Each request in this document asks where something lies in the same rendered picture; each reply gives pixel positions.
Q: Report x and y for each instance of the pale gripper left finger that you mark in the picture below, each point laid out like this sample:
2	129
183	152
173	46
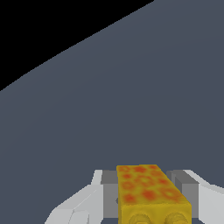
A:
87	201

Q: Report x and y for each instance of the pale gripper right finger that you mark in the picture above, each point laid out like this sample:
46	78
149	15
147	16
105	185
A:
201	198

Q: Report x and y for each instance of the yellow block with orange spots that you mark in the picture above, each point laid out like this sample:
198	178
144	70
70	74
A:
145	186

